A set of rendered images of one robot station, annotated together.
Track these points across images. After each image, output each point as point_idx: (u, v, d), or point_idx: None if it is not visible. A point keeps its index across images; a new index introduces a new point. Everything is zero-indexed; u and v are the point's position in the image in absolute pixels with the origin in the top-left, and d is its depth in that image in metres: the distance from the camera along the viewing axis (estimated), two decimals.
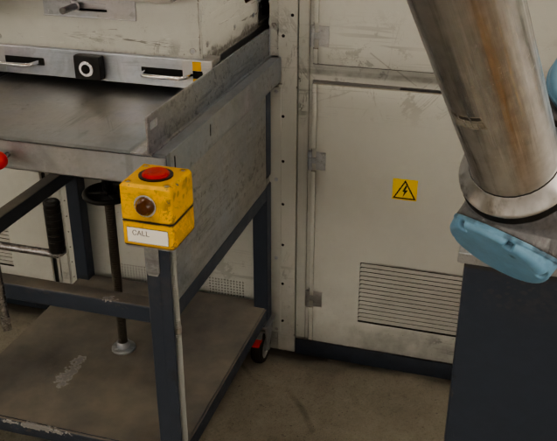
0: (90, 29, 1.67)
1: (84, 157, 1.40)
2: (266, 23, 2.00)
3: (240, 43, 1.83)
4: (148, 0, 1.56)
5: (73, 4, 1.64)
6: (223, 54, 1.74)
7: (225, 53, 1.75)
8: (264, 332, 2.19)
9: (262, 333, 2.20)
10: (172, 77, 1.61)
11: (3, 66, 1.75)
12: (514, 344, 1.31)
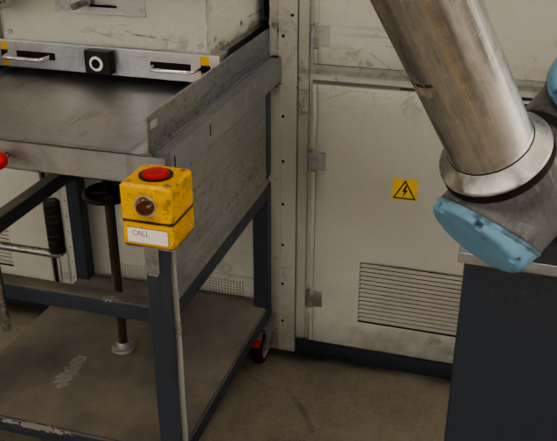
0: (100, 24, 1.71)
1: (84, 157, 1.40)
2: None
3: (246, 38, 1.87)
4: None
5: (83, 0, 1.68)
6: (230, 49, 1.77)
7: (232, 49, 1.78)
8: (264, 332, 2.19)
9: (262, 333, 2.20)
10: (181, 71, 1.64)
11: (14, 61, 1.79)
12: (514, 344, 1.31)
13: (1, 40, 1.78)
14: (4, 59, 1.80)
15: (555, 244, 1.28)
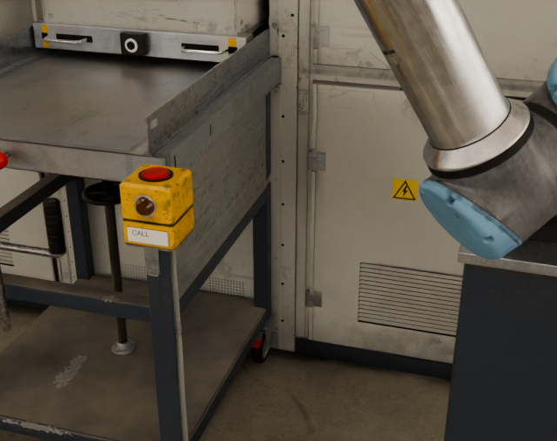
0: (135, 9, 1.85)
1: (84, 157, 1.40)
2: None
3: (268, 24, 2.01)
4: None
5: None
6: (254, 32, 1.92)
7: (255, 32, 1.93)
8: (264, 332, 2.19)
9: (262, 333, 2.20)
10: (211, 52, 1.79)
11: (53, 44, 1.94)
12: (514, 344, 1.31)
13: (42, 24, 1.92)
14: (45, 42, 1.94)
15: (555, 244, 1.28)
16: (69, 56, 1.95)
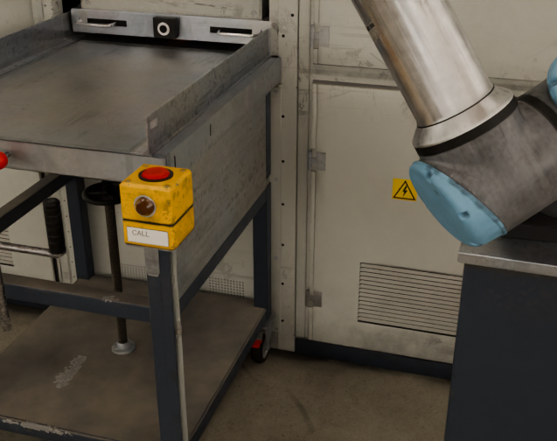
0: None
1: (84, 157, 1.40)
2: None
3: None
4: None
5: None
6: None
7: None
8: (264, 332, 2.19)
9: (262, 333, 2.20)
10: (245, 34, 1.94)
11: (85, 28, 2.09)
12: (514, 344, 1.31)
13: None
14: None
15: (555, 244, 1.28)
16: (69, 56, 1.95)
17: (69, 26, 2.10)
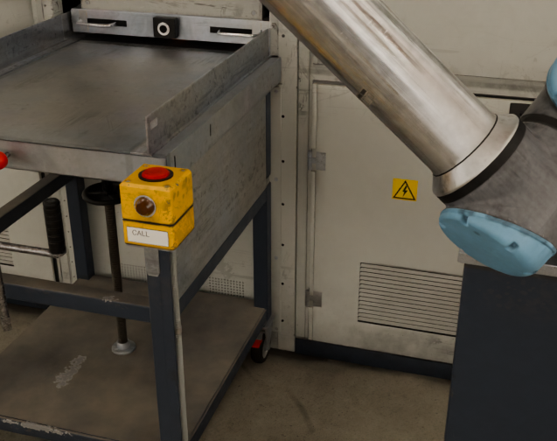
0: None
1: (84, 157, 1.40)
2: None
3: None
4: None
5: None
6: None
7: None
8: (264, 332, 2.19)
9: (262, 333, 2.20)
10: (245, 34, 1.94)
11: (85, 28, 2.09)
12: (514, 344, 1.31)
13: None
14: None
15: None
16: (69, 56, 1.95)
17: (69, 26, 2.10)
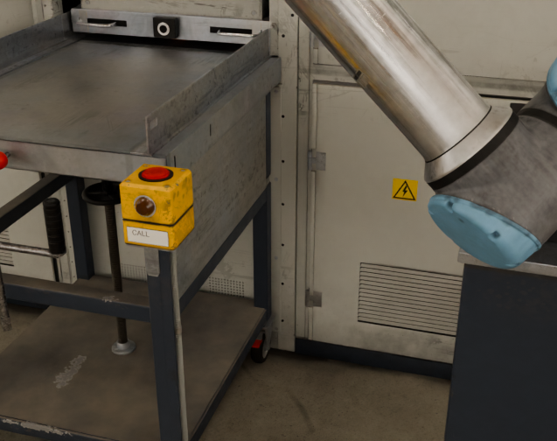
0: None
1: (84, 157, 1.40)
2: None
3: None
4: None
5: None
6: None
7: None
8: (264, 332, 2.19)
9: (262, 333, 2.20)
10: (245, 34, 1.94)
11: (85, 28, 2.09)
12: (514, 344, 1.31)
13: None
14: None
15: (555, 244, 1.28)
16: (69, 56, 1.95)
17: (69, 26, 2.10)
